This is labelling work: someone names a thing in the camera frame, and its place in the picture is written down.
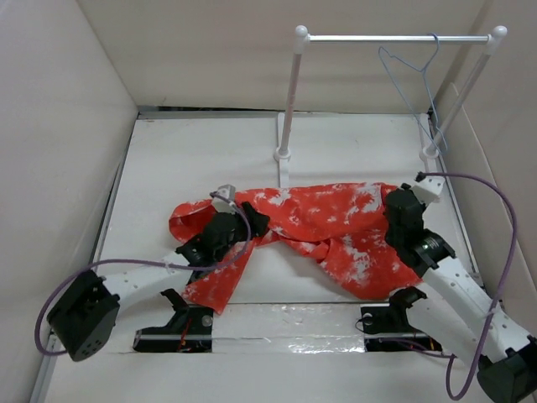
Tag orange white tie-dye trousers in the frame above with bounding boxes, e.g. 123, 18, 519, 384
181, 182, 420, 314

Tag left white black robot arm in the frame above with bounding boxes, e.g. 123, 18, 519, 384
47, 201, 270, 362

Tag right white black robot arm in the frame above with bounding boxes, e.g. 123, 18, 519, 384
383, 180, 536, 402

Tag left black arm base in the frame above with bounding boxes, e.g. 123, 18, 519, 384
133, 289, 214, 353

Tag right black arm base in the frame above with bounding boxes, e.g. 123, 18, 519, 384
355, 287, 443, 358

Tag white clothes rack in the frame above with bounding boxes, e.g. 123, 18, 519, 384
274, 25, 508, 186

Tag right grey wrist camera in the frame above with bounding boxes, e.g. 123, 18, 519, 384
410, 172, 446, 206

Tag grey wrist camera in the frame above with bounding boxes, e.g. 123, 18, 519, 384
210, 184, 236, 214
410, 172, 446, 206

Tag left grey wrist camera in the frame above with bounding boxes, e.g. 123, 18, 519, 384
210, 184, 236, 214

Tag blue wire hanger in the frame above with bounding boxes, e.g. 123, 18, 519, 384
378, 32, 441, 133

